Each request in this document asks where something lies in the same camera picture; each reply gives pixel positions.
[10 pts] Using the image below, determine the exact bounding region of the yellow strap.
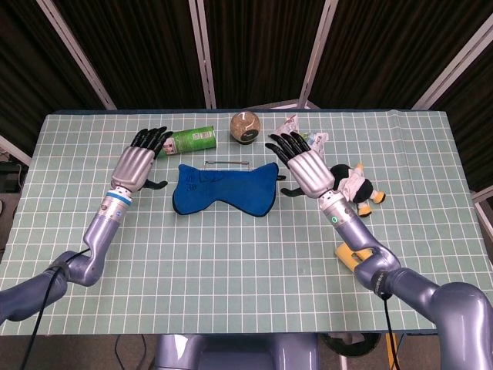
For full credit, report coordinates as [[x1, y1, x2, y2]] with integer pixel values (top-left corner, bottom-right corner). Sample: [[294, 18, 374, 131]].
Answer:
[[386, 333, 400, 370]]

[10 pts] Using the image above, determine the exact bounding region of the black round bin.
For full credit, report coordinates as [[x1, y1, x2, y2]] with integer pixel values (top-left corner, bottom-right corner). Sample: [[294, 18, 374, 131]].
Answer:
[[321, 333, 382, 358]]

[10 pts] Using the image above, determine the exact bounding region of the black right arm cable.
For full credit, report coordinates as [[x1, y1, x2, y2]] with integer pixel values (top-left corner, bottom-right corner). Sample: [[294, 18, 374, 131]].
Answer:
[[379, 292, 400, 370]]

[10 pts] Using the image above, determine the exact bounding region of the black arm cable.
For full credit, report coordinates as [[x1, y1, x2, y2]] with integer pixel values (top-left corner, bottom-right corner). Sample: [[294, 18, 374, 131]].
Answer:
[[379, 292, 400, 370], [29, 249, 93, 370]]

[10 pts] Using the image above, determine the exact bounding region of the metal wire rack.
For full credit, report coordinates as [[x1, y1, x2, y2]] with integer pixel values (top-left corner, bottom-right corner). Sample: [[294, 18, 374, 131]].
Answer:
[[203, 160, 251, 170]]

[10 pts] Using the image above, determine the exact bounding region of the blue cloth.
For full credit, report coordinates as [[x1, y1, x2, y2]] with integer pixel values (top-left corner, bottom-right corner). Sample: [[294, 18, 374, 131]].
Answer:
[[172, 161, 287, 217]]

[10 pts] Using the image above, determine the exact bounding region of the black equipment box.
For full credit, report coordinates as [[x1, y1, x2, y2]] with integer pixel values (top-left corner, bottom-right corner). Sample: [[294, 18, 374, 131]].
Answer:
[[0, 161, 25, 193]]

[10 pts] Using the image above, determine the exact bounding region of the green cylindrical chips can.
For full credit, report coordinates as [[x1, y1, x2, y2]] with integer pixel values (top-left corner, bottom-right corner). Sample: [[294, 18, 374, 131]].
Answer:
[[161, 125, 217, 158]]

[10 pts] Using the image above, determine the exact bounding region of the green white checkered tablecloth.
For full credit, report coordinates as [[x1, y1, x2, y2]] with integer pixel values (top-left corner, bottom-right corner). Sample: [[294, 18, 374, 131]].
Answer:
[[0, 109, 493, 335]]

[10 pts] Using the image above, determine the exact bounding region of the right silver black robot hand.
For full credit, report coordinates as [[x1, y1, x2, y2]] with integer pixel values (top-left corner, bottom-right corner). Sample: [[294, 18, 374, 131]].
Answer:
[[264, 130, 335, 200]]

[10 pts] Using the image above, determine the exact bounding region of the white crumpled snack bag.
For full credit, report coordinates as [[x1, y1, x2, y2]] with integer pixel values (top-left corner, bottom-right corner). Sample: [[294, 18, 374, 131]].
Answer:
[[275, 114, 330, 159]]

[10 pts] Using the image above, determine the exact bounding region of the round glass jar dark base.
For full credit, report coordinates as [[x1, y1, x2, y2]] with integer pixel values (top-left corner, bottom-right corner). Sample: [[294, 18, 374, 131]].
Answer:
[[230, 110, 262, 146]]

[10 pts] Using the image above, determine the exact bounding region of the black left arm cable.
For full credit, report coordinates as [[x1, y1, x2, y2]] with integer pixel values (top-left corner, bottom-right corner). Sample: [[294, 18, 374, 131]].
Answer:
[[29, 249, 93, 370]]

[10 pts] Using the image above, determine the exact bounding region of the white partition frame post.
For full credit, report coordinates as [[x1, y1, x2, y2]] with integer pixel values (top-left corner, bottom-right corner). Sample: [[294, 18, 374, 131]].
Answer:
[[36, 0, 117, 111], [0, 134, 32, 166], [187, 0, 217, 109], [298, 0, 340, 109], [411, 17, 493, 111], [471, 188, 493, 232]]

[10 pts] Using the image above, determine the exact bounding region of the dark pleated curtain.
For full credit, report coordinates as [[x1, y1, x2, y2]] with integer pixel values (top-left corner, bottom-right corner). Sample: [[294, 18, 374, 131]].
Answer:
[[0, 0, 493, 193]]

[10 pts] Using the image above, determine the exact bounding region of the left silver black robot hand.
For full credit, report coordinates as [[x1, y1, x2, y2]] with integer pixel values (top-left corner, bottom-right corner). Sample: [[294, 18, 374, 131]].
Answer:
[[110, 126, 174, 193]]

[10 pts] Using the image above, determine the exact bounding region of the black white penguin plush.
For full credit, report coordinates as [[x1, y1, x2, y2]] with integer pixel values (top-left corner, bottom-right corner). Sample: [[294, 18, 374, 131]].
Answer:
[[330, 163, 387, 219]]

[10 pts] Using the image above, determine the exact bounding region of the yellow sponge with slot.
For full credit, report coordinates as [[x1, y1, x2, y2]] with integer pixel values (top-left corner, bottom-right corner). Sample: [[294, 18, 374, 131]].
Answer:
[[334, 246, 374, 274]]

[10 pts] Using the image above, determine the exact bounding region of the blue-grey robot torso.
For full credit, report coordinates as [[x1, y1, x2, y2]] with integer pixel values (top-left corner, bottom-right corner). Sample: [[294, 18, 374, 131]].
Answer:
[[153, 333, 320, 370]]

